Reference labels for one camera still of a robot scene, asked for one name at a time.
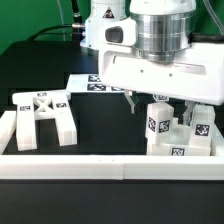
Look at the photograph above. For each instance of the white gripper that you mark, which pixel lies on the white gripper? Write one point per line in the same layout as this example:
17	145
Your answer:
160	55

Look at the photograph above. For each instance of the white chair seat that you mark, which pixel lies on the white chair seat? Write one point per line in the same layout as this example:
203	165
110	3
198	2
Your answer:
177	143

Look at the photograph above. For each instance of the white chair back frame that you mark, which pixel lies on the white chair back frame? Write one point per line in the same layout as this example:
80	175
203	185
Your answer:
43	105

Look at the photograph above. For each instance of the white tagged cube near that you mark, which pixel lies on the white tagged cube near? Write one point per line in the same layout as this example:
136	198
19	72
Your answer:
161	98

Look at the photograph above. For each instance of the white right fence rail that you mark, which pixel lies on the white right fence rail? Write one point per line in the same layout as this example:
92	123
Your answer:
217	143

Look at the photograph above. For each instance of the white fence rail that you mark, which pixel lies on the white fence rail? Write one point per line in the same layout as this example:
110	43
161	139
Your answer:
217	143
7	128
97	167

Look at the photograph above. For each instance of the white marker base plate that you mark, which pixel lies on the white marker base plate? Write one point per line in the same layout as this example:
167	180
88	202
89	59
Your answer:
89	83

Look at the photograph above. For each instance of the white front fence rail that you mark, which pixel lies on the white front fence rail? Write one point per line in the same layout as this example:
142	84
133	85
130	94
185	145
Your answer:
97	167

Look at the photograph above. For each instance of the white left fence rail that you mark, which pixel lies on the white left fence rail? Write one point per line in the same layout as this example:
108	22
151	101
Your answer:
7	128

